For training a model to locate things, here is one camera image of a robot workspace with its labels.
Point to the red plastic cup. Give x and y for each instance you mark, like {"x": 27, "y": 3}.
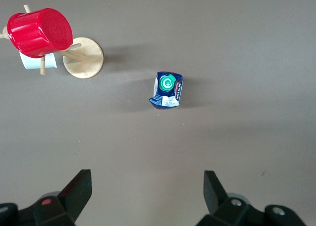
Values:
{"x": 37, "y": 33}

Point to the blue milk carton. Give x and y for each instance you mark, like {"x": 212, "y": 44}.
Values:
{"x": 166, "y": 97}

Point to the small white cup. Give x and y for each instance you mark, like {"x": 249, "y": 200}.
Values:
{"x": 30, "y": 63}

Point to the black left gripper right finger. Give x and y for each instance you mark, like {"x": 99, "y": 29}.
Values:
{"x": 214, "y": 199}

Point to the wooden mug tree stand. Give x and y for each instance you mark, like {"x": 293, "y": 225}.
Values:
{"x": 84, "y": 63}

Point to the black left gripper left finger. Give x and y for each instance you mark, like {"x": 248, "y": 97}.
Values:
{"x": 71, "y": 199}

